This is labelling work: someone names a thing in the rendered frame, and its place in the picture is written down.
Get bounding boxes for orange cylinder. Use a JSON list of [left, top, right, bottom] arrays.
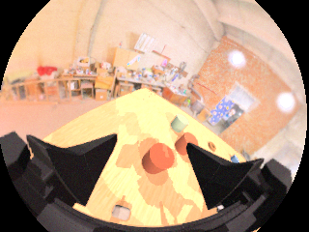
[[140, 143, 175, 174], [175, 132, 198, 156]]

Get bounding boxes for orange ring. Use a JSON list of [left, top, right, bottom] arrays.
[[209, 142, 216, 151]]

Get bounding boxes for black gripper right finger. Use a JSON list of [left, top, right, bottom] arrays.
[[185, 142, 266, 210]]

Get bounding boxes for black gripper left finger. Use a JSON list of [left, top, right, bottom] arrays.
[[26, 134, 119, 208]]

